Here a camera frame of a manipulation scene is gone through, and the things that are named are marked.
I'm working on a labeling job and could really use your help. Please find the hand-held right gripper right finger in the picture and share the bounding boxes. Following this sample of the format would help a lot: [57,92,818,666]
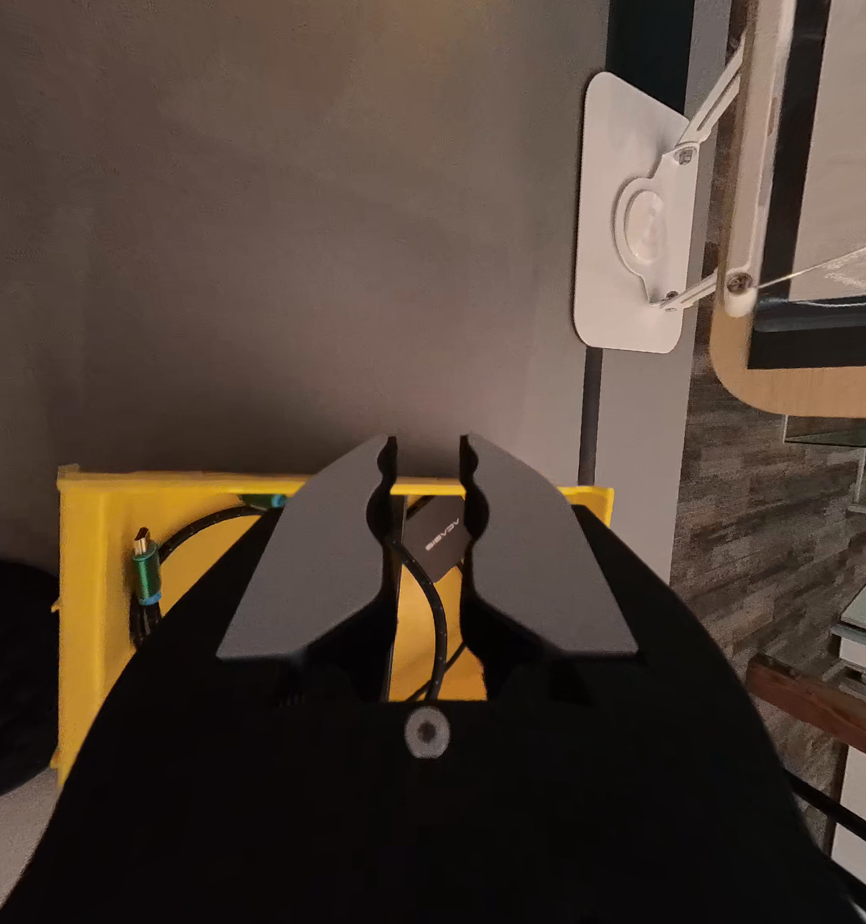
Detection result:
[459,432,639,659]

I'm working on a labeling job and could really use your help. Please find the black cord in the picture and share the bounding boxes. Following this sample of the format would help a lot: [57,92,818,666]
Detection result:
[787,771,866,863]

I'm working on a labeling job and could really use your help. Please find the black round pad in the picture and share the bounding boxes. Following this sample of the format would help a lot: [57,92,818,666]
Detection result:
[0,558,62,807]

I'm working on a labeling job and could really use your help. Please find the braided cable slim green plugs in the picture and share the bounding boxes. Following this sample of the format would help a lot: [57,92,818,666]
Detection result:
[128,505,271,647]

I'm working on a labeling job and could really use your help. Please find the black square HDMI hub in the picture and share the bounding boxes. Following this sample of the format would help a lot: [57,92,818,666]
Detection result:
[403,494,477,583]

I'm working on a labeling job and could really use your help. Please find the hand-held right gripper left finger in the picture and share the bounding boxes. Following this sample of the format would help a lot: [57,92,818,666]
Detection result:
[215,433,399,661]

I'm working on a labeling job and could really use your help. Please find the wood-framed sign board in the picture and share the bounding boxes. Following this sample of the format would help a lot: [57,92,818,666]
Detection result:
[707,0,866,420]

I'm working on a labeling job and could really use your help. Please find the brown wooden rail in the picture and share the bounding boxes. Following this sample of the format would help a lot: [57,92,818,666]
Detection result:
[745,652,866,770]

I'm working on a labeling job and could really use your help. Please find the yellow plastic bin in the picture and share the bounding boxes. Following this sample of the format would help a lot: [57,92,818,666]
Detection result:
[49,464,616,789]

